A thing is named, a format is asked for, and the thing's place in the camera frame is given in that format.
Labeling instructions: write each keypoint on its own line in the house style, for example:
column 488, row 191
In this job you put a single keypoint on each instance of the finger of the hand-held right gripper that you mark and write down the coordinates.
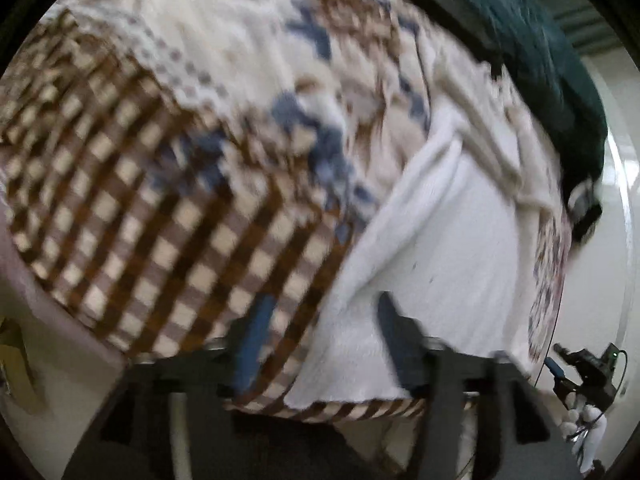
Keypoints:
column 555, row 367
column 567, row 352

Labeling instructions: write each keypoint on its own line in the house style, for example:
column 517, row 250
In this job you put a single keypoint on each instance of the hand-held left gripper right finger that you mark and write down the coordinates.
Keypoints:
column 400, row 355

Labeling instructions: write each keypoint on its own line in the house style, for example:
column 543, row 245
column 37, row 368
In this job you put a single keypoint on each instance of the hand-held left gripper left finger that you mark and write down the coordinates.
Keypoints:
column 255, row 345

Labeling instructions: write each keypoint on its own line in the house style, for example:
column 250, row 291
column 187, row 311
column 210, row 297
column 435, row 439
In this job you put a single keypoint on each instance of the white knit sweater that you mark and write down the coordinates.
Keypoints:
column 450, row 240

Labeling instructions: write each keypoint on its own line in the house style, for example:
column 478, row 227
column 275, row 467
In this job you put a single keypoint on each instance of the black garment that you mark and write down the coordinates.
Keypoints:
column 440, row 5

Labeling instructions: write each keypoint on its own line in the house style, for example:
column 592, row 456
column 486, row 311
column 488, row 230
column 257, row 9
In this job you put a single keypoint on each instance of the grey black folded clothes stack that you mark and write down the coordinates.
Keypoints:
column 585, row 215

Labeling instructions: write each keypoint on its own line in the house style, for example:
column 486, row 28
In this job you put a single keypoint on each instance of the person's right hand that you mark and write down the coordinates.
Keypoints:
column 590, row 425

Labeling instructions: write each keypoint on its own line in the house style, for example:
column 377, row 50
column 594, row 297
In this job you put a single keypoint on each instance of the white bed headboard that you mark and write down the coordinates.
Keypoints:
column 600, row 285

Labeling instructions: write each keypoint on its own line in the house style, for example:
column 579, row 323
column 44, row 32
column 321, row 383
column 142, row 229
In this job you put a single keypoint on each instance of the person's dark grey pants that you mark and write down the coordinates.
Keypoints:
column 290, row 450

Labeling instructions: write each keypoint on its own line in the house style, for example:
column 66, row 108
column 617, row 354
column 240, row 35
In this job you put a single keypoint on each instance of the floral checked bed quilt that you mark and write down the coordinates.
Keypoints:
column 150, row 185

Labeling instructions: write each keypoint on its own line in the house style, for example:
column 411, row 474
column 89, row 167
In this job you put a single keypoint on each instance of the yellowish cardboard box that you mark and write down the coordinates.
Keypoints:
column 17, row 360

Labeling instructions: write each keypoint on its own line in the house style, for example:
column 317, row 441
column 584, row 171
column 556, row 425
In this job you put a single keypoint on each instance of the teal plush blanket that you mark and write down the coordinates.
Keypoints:
column 540, row 60

